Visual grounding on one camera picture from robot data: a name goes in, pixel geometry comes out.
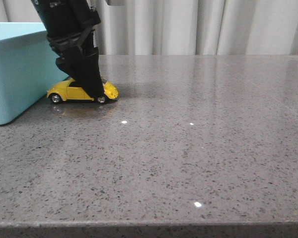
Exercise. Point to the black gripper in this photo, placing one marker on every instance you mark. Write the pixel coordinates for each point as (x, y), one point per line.
(64, 21)

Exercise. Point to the yellow toy beetle car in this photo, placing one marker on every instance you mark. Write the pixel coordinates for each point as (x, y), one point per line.
(70, 90)

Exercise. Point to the light blue plastic box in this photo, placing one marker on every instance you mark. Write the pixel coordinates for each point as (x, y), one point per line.
(27, 67)

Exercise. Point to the grey curtain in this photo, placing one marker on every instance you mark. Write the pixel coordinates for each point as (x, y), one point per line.
(197, 27)

